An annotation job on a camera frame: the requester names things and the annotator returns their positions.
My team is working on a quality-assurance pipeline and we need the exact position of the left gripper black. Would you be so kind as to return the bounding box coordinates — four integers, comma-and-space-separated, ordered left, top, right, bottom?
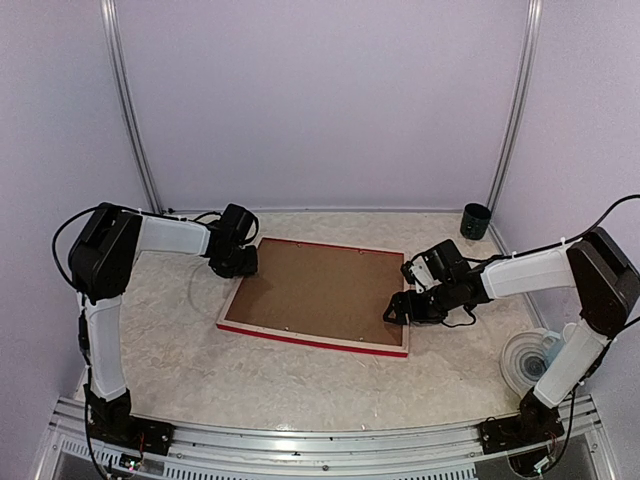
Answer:
216, 245, 259, 278

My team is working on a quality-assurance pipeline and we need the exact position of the wooden photo frame red edge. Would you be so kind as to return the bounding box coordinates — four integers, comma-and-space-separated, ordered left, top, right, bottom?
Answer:
216, 236, 411, 359

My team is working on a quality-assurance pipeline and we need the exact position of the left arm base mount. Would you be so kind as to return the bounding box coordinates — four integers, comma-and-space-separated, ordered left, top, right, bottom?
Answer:
89, 416, 175, 456

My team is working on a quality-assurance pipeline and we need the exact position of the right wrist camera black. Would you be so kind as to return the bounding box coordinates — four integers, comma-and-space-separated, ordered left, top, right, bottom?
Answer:
401, 259, 436, 294

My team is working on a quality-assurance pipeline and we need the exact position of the aluminium corner post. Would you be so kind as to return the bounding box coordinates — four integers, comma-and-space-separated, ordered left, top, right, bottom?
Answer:
100, 0, 164, 213
487, 0, 544, 216

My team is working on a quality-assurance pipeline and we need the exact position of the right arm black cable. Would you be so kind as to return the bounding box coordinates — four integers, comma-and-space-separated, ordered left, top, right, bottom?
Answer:
464, 193, 640, 264

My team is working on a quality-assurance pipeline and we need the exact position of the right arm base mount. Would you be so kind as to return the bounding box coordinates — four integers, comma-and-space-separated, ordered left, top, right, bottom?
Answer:
477, 415, 565, 455

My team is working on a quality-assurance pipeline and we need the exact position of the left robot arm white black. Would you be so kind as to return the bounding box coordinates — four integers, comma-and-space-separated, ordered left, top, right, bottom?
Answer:
68, 203, 259, 445

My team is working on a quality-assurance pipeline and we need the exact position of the dark green cup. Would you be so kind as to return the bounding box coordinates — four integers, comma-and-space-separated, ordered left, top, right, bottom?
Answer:
460, 203, 492, 241

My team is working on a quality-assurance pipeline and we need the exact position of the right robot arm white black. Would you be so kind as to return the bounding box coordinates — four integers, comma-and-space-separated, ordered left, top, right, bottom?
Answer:
383, 226, 639, 444

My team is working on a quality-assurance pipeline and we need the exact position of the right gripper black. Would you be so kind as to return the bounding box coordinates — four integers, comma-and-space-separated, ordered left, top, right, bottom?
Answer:
383, 279, 457, 325

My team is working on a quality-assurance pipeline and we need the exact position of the aluminium front rail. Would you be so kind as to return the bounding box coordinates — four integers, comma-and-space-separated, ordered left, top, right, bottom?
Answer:
26, 396, 621, 479

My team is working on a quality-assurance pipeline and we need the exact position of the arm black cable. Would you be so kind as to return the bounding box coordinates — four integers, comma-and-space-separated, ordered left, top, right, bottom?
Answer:
51, 207, 101, 291
464, 193, 640, 264

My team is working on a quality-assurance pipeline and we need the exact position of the right aluminium corner post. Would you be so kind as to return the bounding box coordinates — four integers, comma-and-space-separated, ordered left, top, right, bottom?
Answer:
487, 0, 544, 216

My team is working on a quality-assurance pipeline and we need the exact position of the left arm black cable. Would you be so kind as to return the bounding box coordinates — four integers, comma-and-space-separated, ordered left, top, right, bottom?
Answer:
51, 207, 101, 291

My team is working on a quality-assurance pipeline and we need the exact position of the left aluminium corner post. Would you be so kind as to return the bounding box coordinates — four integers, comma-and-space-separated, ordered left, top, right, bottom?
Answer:
100, 0, 164, 213

